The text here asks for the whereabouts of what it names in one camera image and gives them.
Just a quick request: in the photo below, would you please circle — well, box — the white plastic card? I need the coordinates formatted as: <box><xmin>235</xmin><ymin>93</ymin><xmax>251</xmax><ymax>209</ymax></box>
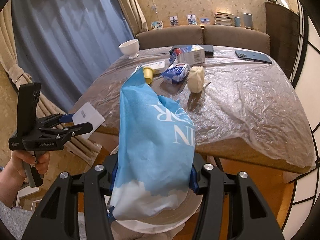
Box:
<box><xmin>72</xmin><ymin>102</ymin><xmax>105</xmax><ymax>139</ymax></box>

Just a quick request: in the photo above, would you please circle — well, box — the light blue paper bag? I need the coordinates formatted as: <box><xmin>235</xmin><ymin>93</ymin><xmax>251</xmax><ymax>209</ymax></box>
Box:
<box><xmin>110</xmin><ymin>69</ymin><xmax>195</xmax><ymax>220</ymax></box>

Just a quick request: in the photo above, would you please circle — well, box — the yellow plastic cup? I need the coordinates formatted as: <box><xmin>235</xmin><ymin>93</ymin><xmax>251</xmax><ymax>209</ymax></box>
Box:
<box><xmin>143</xmin><ymin>67</ymin><xmax>153</xmax><ymax>85</ymax></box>

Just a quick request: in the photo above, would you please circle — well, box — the white medicine box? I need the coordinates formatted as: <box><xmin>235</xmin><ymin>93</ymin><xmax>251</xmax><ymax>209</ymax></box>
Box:
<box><xmin>135</xmin><ymin>60</ymin><xmax>166</xmax><ymax>75</ymax></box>

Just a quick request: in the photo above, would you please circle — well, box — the blue tissue pack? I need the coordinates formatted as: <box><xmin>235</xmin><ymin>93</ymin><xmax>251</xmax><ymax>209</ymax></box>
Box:
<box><xmin>161</xmin><ymin>63</ymin><xmax>190</xmax><ymax>83</ymax></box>

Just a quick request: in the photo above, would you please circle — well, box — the white paper towel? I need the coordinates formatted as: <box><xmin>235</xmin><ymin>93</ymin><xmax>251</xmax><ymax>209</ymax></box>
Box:
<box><xmin>187</xmin><ymin>66</ymin><xmax>210</xmax><ymax>94</ymax></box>

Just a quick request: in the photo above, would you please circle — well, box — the blue red naproxen box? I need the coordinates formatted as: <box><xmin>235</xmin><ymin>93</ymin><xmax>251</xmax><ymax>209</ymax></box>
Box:
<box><xmin>169</xmin><ymin>49</ymin><xmax>206</xmax><ymax>66</ymax></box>

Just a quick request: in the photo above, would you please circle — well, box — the white round trash bin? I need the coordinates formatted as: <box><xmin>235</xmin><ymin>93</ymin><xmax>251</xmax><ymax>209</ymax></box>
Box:
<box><xmin>106</xmin><ymin>146</ymin><xmax>203</xmax><ymax>234</ymax></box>

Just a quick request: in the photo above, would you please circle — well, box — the person left hand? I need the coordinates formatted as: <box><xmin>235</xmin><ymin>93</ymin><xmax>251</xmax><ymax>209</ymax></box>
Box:
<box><xmin>10</xmin><ymin>150</ymin><xmax>50</xmax><ymax>178</ymax></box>

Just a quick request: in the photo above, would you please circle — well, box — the blue curtain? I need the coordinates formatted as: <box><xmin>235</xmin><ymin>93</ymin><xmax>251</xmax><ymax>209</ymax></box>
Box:
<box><xmin>12</xmin><ymin>0</ymin><xmax>133</xmax><ymax>111</ymax></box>

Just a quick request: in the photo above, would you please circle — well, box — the white ceramic footed bowl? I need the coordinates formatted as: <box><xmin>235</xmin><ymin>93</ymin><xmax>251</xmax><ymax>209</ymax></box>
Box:
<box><xmin>118</xmin><ymin>39</ymin><xmax>140</xmax><ymax>59</ymax></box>

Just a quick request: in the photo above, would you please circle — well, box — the photo card far left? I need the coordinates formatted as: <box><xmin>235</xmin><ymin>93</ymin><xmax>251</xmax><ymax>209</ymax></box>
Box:
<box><xmin>151</xmin><ymin>21</ymin><xmax>163</xmax><ymax>30</ymax></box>

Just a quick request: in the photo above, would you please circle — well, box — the photo card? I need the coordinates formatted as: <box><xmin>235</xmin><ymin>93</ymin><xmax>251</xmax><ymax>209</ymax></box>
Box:
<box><xmin>170</xmin><ymin>16</ymin><xmax>178</xmax><ymax>27</ymax></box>
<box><xmin>187</xmin><ymin>14</ymin><xmax>197</xmax><ymax>25</ymax></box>
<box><xmin>151</xmin><ymin>21</ymin><xmax>163</xmax><ymax>30</ymax></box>
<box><xmin>200</xmin><ymin>18</ymin><xmax>210</xmax><ymax>25</ymax></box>

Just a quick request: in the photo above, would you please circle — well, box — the dark blue smartphone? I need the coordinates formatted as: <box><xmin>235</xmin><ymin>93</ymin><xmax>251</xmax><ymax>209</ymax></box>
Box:
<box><xmin>235</xmin><ymin>50</ymin><xmax>272</xmax><ymax>64</ymax></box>

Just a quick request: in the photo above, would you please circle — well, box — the brown sofa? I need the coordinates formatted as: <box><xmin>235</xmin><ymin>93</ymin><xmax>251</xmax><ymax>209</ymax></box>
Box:
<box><xmin>136</xmin><ymin>24</ymin><xmax>270</xmax><ymax>55</ymax></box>

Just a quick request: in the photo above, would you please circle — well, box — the teal cylinder container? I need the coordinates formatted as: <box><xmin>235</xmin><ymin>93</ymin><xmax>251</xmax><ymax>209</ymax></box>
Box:
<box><xmin>234</xmin><ymin>16</ymin><xmax>241</xmax><ymax>27</ymax></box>

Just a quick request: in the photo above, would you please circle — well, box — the stack of books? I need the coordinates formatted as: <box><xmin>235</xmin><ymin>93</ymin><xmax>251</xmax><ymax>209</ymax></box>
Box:
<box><xmin>215</xmin><ymin>12</ymin><xmax>234</xmax><ymax>26</ymax></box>

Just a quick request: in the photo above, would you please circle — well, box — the dark wooden cabinet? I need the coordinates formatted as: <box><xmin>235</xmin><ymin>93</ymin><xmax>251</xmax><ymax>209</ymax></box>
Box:
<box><xmin>265</xmin><ymin>2</ymin><xmax>299</xmax><ymax>77</ymax></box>

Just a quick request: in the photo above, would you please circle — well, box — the grey cylinder speaker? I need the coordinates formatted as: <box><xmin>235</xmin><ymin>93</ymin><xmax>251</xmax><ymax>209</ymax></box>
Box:
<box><xmin>243</xmin><ymin>12</ymin><xmax>253</xmax><ymax>29</ymax></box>

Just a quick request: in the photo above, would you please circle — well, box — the black phone with camera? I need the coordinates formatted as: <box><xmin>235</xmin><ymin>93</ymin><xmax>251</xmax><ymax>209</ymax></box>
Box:
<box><xmin>169</xmin><ymin>44</ymin><xmax>214</xmax><ymax>56</ymax></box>

